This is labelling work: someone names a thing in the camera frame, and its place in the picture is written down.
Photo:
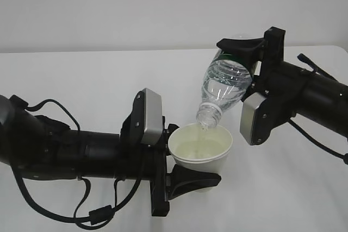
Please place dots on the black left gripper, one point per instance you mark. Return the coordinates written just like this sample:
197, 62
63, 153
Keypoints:
144, 162

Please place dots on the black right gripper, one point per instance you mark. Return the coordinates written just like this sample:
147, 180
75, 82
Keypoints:
278, 81

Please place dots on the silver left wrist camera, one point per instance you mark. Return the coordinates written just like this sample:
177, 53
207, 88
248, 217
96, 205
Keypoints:
153, 127

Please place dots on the clear plastic water bottle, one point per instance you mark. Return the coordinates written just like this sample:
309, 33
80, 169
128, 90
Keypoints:
225, 82

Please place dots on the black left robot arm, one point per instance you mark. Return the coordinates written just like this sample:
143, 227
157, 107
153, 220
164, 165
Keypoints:
45, 149

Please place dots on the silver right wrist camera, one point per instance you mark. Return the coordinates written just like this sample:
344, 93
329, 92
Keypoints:
249, 115

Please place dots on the white paper cup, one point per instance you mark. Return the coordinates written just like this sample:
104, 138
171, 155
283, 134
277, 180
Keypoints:
199, 149

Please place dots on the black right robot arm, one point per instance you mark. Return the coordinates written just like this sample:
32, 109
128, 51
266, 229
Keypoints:
322, 99

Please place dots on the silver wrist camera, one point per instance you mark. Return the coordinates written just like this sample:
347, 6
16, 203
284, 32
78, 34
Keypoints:
249, 115
153, 127

